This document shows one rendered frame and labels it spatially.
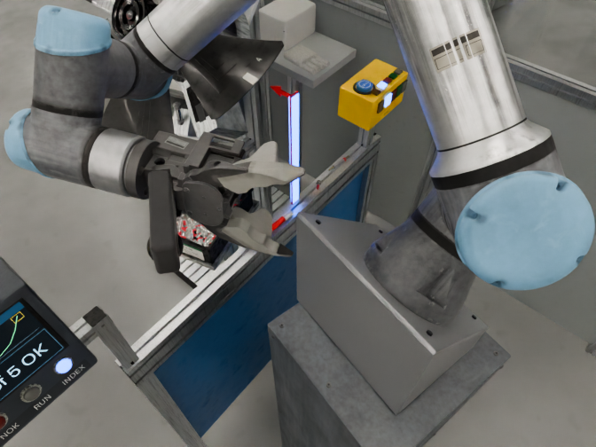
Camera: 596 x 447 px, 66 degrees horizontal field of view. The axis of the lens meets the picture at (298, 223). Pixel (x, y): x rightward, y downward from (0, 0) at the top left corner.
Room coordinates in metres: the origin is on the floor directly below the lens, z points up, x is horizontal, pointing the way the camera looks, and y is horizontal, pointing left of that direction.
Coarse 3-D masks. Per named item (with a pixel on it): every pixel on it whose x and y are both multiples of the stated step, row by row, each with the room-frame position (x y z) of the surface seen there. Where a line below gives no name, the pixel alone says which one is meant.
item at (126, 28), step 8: (120, 0) 1.03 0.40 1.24; (128, 0) 1.02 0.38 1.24; (136, 0) 1.02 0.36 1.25; (144, 0) 1.00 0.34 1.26; (152, 0) 1.01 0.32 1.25; (120, 8) 1.03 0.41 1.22; (128, 8) 1.02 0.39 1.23; (136, 8) 1.00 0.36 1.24; (144, 8) 0.98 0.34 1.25; (152, 8) 0.99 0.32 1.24; (112, 16) 1.02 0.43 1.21; (120, 16) 1.01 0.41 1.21; (136, 16) 1.00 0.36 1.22; (144, 16) 0.97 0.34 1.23; (112, 24) 1.01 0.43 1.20; (120, 24) 1.01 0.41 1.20; (128, 24) 0.99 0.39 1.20; (136, 24) 0.97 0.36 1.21; (120, 32) 0.98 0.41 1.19; (128, 32) 0.98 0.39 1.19
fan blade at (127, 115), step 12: (168, 96) 0.93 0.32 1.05; (108, 108) 0.89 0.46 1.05; (120, 108) 0.89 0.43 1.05; (132, 108) 0.89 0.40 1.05; (144, 108) 0.90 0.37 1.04; (156, 108) 0.90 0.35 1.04; (168, 108) 0.91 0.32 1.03; (108, 120) 0.87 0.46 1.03; (120, 120) 0.87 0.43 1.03; (132, 120) 0.87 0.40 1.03; (144, 120) 0.88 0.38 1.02; (156, 120) 0.88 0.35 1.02; (168, 120) 0.89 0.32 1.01; (132, 132) 0.85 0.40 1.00; (144, 132) 0.86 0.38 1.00; (156, 132) 0.86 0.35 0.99; (168, 132) 0.87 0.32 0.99
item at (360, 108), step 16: (384, 64) 1.04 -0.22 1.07; (352, 80) 0.97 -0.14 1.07; (368, 80) 0.97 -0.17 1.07; (400, 80) 0.97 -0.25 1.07; (352, 96) 0.92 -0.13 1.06; (368, 96) 0.90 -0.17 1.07; (384, 96) 0.92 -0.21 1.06; (400, 96) 0.99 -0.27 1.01; (352, 112) 0.91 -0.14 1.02; (368, 112) 0.88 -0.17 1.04; (384, 112) 0.93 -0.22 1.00; (368, 128) 0.88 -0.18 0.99
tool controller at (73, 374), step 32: (0, 256) 0.34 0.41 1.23; (0, 288) 0.28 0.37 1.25; (0, 320) 0.25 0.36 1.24; (32, 320) 0.26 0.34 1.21; (0, 352) 0.22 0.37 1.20; (32, 352) 0.23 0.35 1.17; (64, 352) 0.25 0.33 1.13; (0, 384) 0.19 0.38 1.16; (64, 384) 0.22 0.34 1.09; (32, 416) 0.17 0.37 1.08
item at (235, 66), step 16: (208, 48) 0.91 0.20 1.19; (224, 48) 0.91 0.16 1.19; (240, 48) 0.90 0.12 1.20; (256, 48) 0.89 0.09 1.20; (272, 48) 0.88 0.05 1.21; (192, 64) 0.87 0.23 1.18; (208, 64) 0.86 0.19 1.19; (224, 64) 0.86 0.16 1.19; (240, 64) 0.85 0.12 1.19; (256, 64) 0.85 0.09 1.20; (192, 80) 0.83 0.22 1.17; (208, 80) 0.82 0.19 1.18; (224, 80) 0.82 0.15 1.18; (240, 80) 0.81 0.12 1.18; (208, 96) 0.78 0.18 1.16; (224, 96) 0.78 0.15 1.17; (240, 96) 0.77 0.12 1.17; (208, 112) 0.75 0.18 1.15; (224, 112) 0.75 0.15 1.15
